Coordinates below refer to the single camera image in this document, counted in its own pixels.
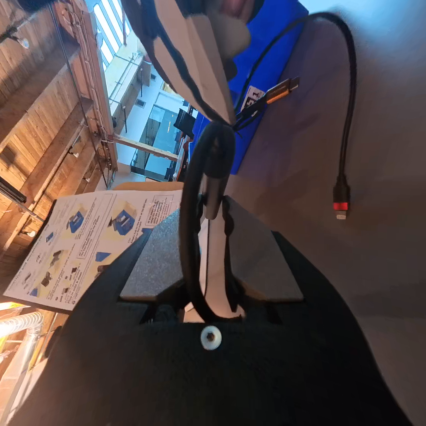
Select wooden ceiling beam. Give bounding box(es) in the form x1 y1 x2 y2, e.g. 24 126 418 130
113 135 179 163

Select printed instruction sheet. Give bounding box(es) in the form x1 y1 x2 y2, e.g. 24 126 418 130
3 190 184 312

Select blue plastic bin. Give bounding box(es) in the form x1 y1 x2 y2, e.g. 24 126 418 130
186 0 309 176

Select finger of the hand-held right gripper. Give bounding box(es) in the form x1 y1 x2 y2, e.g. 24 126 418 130
156 0 237 124
153 39 214 116

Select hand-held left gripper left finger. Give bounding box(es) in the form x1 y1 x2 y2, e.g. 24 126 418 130
119 207 200 308

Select person's right hand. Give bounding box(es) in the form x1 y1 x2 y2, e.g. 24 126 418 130
211 0 252 63

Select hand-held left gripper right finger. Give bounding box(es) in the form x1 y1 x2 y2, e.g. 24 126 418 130
222 196 305 312

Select dark grey usb hub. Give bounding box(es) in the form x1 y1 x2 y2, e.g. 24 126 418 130
200 121 236 221

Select silver ventilation duct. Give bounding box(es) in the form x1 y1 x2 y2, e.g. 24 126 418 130
0 311 44 400

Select black cable red collared plugs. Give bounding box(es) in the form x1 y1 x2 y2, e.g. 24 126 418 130
235 12 358 221

